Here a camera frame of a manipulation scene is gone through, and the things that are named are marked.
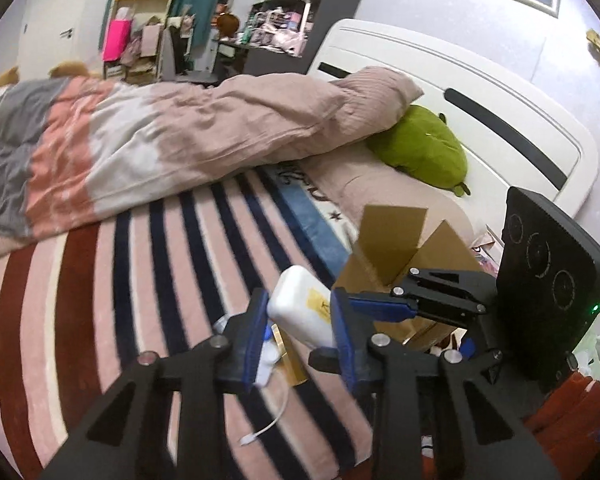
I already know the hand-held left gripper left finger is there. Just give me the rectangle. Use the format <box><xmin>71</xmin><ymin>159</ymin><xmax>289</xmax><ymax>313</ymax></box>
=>
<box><xmin>40</xmin><ymin>287</ymin><xmax>273</xmax><ymax>480</ymax></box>

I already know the pink printed sheet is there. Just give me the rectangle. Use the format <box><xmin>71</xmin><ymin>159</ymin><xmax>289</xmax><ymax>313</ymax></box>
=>
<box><xmin>472</xmin><ymin>225</ymin><xmax>504</xmax><ymax>273</ymax></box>

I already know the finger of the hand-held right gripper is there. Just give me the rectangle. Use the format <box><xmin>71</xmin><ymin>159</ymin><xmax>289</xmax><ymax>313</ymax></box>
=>
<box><xmin>458</xmin><ymin>338</ymin><xmax>506</xmax><ymax>387</ymax></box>
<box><xmin>349</xmin><ymin>267</ymin><xmax>497</xmax><ymax>332</ymax></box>

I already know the orange clothing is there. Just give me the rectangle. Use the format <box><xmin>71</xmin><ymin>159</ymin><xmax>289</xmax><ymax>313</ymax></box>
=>
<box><xmin>522</xmin><ymin>370</ymin><xmax>600</xmax><ymax>480</ymax></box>

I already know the white door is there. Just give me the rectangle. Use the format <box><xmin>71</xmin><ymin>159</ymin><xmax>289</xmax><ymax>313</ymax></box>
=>
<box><xmin>17</xmin><ymin>0</ymin><xmax>108</xmax><ymax>78</ymax></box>

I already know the striped pink blanket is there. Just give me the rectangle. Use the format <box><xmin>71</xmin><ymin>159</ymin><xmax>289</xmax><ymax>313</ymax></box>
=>
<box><xmin>0</xmin><ymin>165</ymin><xmax>381</xmax><ymax>480</ymax></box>

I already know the white tape dispenser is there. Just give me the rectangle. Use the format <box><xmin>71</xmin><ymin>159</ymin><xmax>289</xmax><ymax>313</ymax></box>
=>
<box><xmin>212</xmin><ymin>316</ymin><xmax>282</xmax><ymax>388</ymax></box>

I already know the white lotion bottle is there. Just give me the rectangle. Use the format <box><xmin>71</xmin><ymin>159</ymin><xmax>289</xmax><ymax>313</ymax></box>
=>
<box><xmin>269</xmin><ymin>265</ymin><xmax>340</xmax><ymax>350</ymax></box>

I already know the brown cardboard box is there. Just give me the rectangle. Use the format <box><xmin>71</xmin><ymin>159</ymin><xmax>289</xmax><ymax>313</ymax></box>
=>
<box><xmin>331</xmin><ymin>204</ymin><xmax>486</xmax><ymax>356</ymax></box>

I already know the pink grey patchwork duvet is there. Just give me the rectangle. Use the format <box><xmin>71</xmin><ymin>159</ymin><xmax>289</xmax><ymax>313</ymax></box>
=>
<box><xmin>0</xmin><ymin>66</ymin><xmax>425</xmax><ymax>266</ymax></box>

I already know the chair with dark jacket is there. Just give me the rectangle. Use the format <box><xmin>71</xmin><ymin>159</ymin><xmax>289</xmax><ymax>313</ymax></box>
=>
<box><xmin>159</xmin><ymin>25</ymin><xmax>221</xmax><ymax>86</ymax></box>

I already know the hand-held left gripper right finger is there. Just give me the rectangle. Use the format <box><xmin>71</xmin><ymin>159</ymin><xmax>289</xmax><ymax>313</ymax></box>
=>
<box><xmin>307</xmin><ymin>289</ymin><xmax>556</xmax><ymax>480</ymax></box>

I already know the pink ribbed pillow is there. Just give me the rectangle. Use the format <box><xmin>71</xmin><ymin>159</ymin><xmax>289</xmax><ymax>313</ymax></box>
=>
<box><xmin>325</xmin><ymin>147</ymin><xmax>476</xmax><ymax>246</ymax></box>

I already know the brown wig head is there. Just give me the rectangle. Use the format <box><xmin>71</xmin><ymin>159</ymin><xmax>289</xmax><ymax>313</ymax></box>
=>
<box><xmin>215</xmin><ymin>12</ymin><xmax>241</xmax><ymax>37</ymax></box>

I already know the green plush cushion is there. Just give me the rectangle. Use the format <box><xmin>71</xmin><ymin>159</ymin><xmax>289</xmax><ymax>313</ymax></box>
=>
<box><xmin>365</xmin><ymin>105</ymin><xmax>472</xmax><ymax>197</ymax></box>

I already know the dark desk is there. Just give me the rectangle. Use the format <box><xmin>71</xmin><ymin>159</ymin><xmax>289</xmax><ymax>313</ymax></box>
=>
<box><xmin>217</xmin><ymin>40</ymin><xmax>311</xmax><ymax>78</ymax></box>

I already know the bright pink bag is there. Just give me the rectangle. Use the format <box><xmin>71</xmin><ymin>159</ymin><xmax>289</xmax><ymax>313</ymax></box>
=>
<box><xmin>102</xmin><ymin>17</ymin><xmax>132</xmax><ymax>62</ymax></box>

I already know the white bed headboard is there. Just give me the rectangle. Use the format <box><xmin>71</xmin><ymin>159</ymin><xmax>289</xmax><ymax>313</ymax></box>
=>
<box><xmin>307</xmin><ymin>19</ymin><xmax>600</xmax><ymax>221</ymax></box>

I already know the gold rectangular case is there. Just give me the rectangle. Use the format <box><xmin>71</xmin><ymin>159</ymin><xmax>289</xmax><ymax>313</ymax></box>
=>
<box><xmin>271</xmin><ymin>324</ymin><xmax>308</xmax><ymax>387</ymax></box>

